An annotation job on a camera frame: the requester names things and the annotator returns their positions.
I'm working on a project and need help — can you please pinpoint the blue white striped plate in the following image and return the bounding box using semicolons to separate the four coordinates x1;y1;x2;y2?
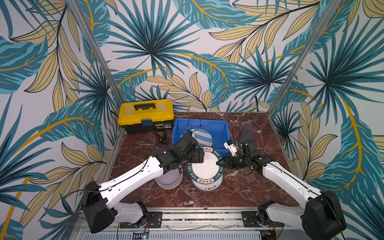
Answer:
191;129;213;147

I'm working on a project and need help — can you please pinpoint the white plate green rim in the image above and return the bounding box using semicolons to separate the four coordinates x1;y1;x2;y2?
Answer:
187;147;224;193

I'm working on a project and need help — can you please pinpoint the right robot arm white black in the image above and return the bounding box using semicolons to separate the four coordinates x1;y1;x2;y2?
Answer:
217;140;347;240

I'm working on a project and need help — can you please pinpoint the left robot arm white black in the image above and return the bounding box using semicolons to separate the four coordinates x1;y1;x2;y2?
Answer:
81;135;205;234

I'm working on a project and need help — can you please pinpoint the blue plastic bin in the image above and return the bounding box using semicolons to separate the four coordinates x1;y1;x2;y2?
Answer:
172;118;231;157

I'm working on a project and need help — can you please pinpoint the grey translucent plastic cup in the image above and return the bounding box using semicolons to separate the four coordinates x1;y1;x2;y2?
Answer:
240;123;258;144

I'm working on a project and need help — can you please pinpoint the stack of lilac bowls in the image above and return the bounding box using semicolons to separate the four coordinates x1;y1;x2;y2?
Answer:
155;169;183;190

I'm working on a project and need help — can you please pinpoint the yellow black tape measure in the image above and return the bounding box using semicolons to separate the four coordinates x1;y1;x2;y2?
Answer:
156;132;167;142

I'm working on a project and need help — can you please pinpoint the pink translucent plastic cup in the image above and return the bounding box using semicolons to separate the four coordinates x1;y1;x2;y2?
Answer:
264;134;285;155

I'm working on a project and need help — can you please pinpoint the yellow black toolbox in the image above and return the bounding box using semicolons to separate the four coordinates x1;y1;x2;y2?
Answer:
118;99;175;134

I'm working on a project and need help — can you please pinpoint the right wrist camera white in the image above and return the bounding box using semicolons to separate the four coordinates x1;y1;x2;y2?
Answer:
224;141;238;157

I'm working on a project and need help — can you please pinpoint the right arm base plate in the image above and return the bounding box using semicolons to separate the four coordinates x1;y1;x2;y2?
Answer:
241;211;284;228

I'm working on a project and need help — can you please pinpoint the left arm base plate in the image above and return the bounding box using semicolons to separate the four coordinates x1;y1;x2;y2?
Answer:
119;212;163;230

